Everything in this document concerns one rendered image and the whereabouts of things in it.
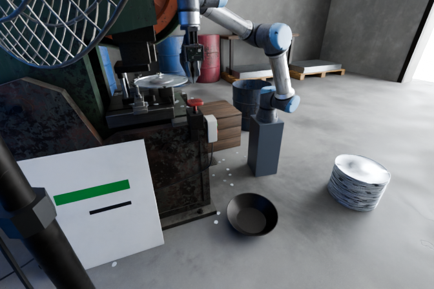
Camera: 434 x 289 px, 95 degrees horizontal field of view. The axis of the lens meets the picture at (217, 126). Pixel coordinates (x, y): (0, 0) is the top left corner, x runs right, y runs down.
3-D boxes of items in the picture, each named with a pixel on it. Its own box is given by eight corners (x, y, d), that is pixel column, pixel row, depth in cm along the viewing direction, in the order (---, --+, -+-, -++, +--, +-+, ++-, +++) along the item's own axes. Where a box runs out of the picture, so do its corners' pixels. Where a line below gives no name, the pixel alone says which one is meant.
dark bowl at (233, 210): (259, 195, 137) (261, 188, 134) (287, 233, 112) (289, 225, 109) (219, 208, 128) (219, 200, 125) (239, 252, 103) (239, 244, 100)
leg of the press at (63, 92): (211, 200, 134) (205, 62, 93) (216, 213, 124) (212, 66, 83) (49, 248, 107) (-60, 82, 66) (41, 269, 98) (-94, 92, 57)
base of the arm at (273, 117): (271, 113, 150) (272, 100, 145) (281, 121, 137) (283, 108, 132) (252, 115, 147) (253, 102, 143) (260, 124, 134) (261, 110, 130)
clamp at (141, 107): (146, 100, 104) (143, 81, 99) (148, 113, 90) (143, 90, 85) (134, 102, 102) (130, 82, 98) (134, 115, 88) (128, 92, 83)
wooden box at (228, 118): (225, 128, 225) (225, 99, 209) (240, 145, 193) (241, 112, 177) (190, 135, 212) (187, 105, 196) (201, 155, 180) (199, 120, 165)
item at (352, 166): (330, 151, 142) (331, 151, 142) (378, 158, 135) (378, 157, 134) (340, 179, 118) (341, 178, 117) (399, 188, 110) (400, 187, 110)
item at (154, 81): (133, 91, 94) (133, 89, 94) (134, 78, 118) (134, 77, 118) (193, 84, 102) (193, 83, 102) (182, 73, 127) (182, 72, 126)
